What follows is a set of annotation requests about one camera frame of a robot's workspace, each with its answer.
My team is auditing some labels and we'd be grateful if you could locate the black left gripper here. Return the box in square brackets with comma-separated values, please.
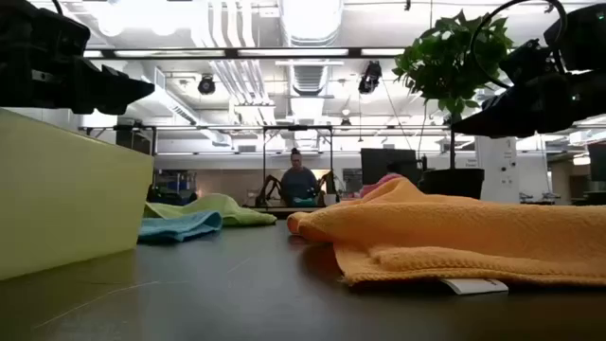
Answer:
[0, 45, 156, 116]

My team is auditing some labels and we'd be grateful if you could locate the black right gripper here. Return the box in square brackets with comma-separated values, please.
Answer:
[452, 70, 606, 139]

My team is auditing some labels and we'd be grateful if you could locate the pink microfiber towel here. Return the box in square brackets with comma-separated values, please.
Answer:
[359, 172, 403, 198]

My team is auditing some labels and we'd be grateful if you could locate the blue microfiber towel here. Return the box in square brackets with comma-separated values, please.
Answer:
[137, 210, 223, 244]

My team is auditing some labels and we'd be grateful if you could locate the lime green microfiber towel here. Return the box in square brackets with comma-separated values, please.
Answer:
[143, 192, 278, 227]

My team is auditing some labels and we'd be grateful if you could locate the green plant in black pot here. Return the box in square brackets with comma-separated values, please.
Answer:
[392, 9, 515, 201]

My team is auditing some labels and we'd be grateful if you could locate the translucent green plastic bin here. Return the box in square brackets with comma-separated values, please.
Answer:
[0, 107, 155, 281]

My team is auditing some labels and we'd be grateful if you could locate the black overhead crossbar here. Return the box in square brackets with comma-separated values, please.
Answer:
[82, 45, 408, 61]

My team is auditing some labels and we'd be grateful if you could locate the black computer monitor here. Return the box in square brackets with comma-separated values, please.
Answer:
[360, 148, 419, 187]

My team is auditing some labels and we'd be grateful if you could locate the person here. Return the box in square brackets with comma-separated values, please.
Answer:
[279, 147, 319, 207]

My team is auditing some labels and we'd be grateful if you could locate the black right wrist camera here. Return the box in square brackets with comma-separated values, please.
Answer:
[499, 38, 558, 85]

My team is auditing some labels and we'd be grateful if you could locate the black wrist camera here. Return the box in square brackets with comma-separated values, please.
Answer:
[499, 38, 558, 85]
[0, 0, 92, 51]

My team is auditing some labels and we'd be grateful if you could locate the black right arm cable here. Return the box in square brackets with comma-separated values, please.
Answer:
[470, 0, 569, 91]

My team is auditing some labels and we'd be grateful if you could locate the black ceiling camera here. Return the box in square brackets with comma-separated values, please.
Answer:
[357, 60, 383, 96]
[197, 74, 218, 96]

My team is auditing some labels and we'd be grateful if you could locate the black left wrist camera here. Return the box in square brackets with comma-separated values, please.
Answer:
[0, 0, 92, 51]

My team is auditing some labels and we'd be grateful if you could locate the black metal table frame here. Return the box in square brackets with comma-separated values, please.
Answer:
[243, 206, 328, 220]

